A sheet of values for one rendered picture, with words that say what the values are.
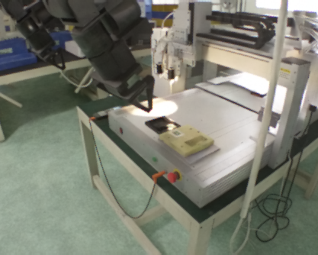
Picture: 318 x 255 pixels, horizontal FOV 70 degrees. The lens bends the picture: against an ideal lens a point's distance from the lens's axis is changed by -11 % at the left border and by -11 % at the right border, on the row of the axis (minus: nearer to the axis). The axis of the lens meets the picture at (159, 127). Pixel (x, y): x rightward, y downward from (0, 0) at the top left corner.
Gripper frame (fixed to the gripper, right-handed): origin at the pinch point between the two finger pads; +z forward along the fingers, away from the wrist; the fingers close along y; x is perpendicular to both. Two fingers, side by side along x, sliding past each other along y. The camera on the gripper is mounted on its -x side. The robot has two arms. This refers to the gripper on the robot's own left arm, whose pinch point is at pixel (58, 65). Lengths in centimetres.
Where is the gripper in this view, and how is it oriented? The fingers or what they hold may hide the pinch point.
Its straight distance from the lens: 92.5
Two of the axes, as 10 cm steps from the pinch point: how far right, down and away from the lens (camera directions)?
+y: -6.7, -3.6, 6.5
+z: 3.7, 6.0, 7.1
